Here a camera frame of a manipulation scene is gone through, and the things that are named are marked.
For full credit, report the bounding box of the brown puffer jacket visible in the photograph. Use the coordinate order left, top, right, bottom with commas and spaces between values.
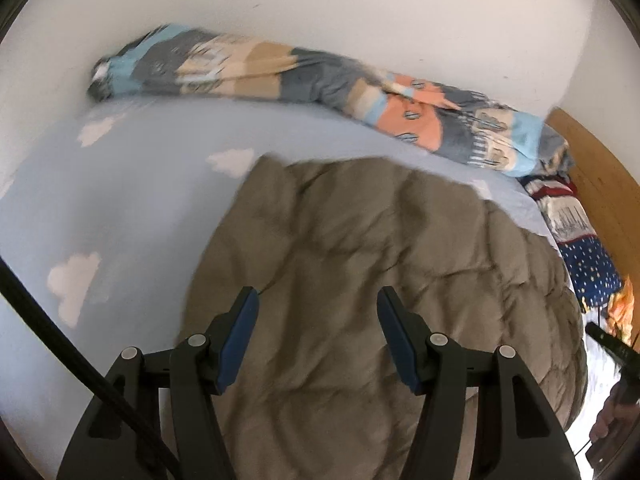
182, 155, 588, 480

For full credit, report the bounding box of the person's right hand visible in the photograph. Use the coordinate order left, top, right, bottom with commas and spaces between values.
589, 396, 635, 442

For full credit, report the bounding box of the light blue cloud bed sheet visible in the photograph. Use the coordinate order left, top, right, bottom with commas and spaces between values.
0, 95, 583, 480

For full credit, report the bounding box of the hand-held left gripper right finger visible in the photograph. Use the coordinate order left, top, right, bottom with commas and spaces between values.
376, 286, 582, 480

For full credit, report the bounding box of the wooden headboard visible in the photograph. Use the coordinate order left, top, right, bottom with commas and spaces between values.
545, 107, 640, 351

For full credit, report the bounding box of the navy starry pillow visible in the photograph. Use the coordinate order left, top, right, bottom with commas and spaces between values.
520, 175, 626, 313

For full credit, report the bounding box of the patchwork printed blanket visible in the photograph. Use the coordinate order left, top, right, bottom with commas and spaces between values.
87, 24, 573, 178

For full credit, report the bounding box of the orange printed cloth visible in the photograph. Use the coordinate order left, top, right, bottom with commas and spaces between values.
602, 277, 637, 348

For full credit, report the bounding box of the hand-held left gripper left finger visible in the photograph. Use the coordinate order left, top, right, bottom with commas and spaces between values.
56, 286, 261, 480

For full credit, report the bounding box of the black cable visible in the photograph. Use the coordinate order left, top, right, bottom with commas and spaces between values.
0, 259, 181, 480

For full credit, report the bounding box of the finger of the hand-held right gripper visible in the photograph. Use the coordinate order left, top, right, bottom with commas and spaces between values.
585, 322, 640, 368

